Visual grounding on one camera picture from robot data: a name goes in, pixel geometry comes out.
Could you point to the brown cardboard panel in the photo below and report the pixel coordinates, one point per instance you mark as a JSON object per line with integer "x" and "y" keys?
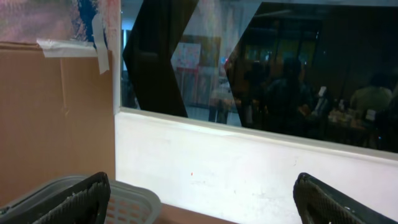
{"x": 57, "y": 119}

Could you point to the white masking tape strip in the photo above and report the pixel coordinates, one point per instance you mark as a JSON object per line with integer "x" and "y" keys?
{"x": 77, "y": 49}

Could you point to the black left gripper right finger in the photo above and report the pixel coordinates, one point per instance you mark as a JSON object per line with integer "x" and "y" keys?
{"x": 319, "y": 203}

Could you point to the grey plastic mesh basket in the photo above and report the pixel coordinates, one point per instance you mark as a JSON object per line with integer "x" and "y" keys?
{"x": 130, "y": 204}

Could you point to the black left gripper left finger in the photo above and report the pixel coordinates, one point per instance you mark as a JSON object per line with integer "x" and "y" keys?
{"x": 71, "y": 199}

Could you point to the glass window pane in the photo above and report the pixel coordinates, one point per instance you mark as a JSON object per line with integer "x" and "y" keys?
{"x": 324, "y": 70}

